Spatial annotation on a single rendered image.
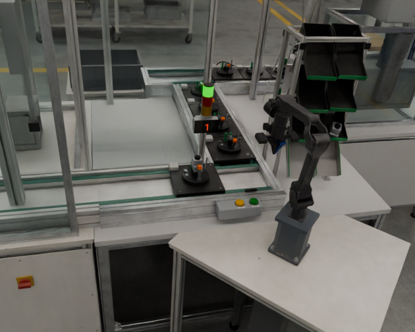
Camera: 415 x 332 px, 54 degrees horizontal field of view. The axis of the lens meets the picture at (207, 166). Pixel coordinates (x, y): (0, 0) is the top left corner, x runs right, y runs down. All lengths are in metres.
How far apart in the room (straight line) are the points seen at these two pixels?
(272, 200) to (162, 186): 0.55
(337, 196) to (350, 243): 0.35
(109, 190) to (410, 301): 2.12
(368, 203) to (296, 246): 0.67
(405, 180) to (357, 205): 1.26
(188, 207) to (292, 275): 0.55
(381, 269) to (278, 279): 0.47
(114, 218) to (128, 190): 0.21
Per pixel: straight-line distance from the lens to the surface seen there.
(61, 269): 2.02
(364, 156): 3.10
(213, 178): 2.04
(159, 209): 1.88
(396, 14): 2.91
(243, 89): 3.22
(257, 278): 1.75
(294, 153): 2.14
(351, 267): 1.93
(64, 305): 2.22
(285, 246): 1.81
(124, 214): 1.88
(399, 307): 3.09
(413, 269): 3.40
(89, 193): 2.03
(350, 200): 2.30
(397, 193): 3.54
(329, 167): 2.20
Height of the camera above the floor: 2.17
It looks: 34 degrees down
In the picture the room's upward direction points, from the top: 5 degrees clockwise
